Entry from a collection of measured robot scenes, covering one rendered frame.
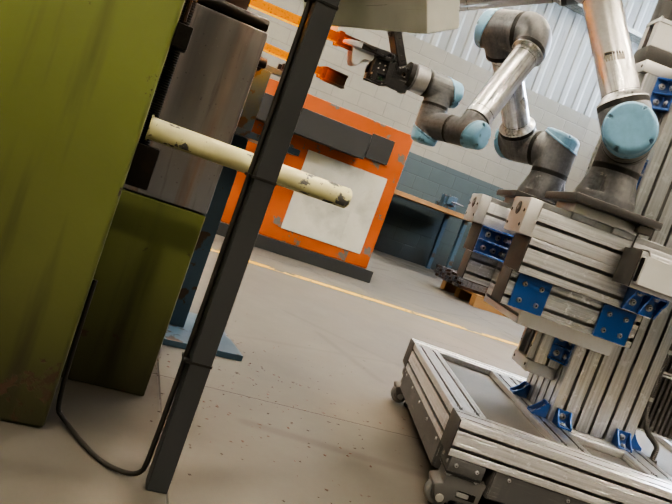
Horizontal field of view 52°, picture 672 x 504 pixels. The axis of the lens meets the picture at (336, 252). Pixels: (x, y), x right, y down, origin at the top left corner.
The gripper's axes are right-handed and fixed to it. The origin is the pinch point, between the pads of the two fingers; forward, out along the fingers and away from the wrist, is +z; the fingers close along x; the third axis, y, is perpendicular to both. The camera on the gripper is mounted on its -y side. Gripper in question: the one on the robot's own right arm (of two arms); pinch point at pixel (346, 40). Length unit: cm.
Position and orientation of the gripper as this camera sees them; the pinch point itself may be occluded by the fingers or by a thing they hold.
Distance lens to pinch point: 187.9
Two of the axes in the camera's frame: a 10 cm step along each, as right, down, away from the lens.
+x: -2.7, -1.9, 9.4
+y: -3.3, 9.4, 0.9
